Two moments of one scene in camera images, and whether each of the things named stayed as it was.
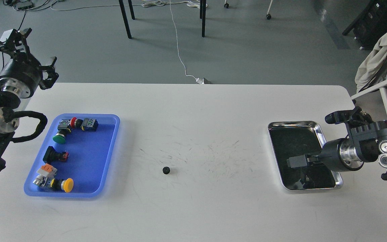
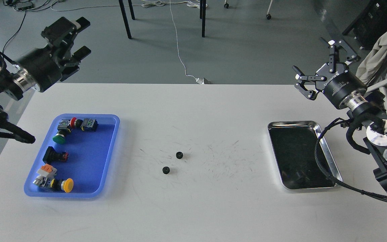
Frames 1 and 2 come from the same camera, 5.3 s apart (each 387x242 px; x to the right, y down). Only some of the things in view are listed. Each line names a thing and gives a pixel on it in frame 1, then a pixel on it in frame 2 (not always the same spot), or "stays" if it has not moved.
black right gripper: (329, 156) → (344, 88)
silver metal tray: (292, 138) stays
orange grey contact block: (46, 173) stays
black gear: (166, 170) stays
